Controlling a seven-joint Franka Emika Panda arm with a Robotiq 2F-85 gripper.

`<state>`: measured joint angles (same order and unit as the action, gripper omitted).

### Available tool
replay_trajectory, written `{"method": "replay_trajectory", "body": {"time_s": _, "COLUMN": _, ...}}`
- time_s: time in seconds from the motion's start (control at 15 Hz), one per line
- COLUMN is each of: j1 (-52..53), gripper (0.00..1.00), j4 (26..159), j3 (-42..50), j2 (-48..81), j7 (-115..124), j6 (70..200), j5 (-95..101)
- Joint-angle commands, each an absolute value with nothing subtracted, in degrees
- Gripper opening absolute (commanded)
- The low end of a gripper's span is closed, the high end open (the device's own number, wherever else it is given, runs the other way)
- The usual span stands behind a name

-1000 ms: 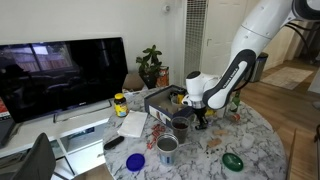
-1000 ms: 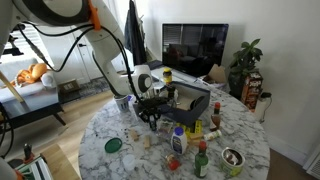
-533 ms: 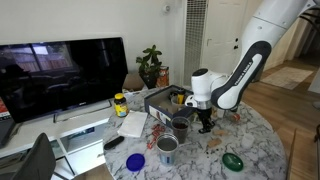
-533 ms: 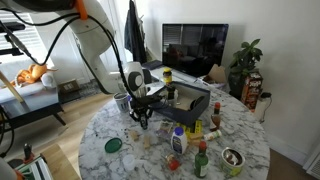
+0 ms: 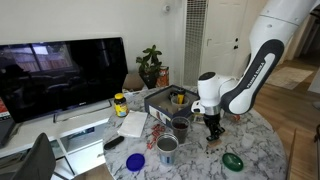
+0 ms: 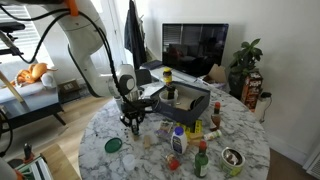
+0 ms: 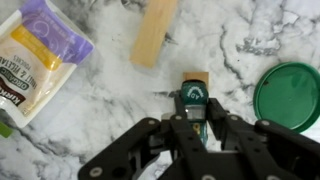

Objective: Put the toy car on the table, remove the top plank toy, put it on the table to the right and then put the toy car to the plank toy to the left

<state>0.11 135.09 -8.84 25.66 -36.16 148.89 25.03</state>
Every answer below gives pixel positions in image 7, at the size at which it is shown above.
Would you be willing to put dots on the green toy car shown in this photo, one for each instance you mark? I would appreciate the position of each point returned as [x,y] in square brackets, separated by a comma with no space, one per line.
[195,95]

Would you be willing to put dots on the green plastic lid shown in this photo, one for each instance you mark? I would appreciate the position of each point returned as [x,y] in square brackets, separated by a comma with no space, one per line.
[288,96]

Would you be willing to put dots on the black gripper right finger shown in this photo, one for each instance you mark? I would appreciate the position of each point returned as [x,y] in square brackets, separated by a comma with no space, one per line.
[266,150]

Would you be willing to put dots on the pale wooden plank toy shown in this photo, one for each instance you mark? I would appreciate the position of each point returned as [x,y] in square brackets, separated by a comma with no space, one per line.
[153,31]

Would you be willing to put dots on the purple white fruit pouch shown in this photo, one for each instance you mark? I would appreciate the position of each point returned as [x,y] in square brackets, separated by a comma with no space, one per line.
[36,56]

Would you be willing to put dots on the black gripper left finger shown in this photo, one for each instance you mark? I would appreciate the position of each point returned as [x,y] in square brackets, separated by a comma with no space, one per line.
[186,146]

